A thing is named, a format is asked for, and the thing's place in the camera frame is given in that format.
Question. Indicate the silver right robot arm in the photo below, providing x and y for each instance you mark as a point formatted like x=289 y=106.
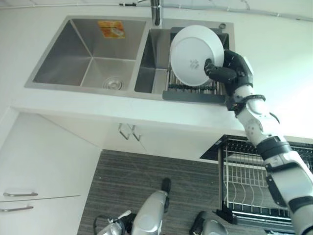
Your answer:
x=274 y=156

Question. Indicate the chrome kitchen faucet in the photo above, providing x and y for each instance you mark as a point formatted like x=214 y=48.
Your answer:
x=156 y=12

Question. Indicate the round sink soap dispenser cap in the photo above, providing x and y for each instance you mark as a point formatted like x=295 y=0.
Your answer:
x=222 y=25

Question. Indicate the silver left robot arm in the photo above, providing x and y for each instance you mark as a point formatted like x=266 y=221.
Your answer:
x=115 y=226

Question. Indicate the stainless steel double sink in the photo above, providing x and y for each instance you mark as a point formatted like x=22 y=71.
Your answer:
x=97 y=58

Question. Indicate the orange sticker label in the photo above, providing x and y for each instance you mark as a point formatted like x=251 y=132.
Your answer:
x=111 y=29

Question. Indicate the round sink drain strainer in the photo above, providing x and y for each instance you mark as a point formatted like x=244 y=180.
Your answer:
x=112 y=83

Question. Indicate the white round plate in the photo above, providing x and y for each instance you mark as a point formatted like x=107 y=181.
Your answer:
x=195 y=57

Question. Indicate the black roll-up drying rack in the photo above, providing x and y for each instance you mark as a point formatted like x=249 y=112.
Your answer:
x=193 y=91

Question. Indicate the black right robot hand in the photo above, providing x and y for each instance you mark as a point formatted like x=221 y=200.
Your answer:
x=226 y=73

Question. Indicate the silver right robot leg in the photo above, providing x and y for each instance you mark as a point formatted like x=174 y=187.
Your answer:
x=209 y=225

